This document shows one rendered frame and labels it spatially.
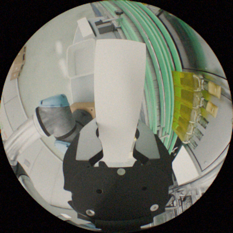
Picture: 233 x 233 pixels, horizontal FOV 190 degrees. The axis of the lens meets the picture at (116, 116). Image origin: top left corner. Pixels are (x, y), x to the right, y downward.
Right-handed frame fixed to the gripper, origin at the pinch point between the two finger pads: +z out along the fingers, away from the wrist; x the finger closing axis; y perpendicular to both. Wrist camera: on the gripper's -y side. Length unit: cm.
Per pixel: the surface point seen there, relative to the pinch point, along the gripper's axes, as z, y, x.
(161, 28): 14.5, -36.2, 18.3
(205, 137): -4.4, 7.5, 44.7
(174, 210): -69, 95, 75
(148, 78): 13.4, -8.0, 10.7
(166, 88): 14.1, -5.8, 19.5
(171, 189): -25, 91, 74
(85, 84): 34.1, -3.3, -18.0
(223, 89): -7.1, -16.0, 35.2
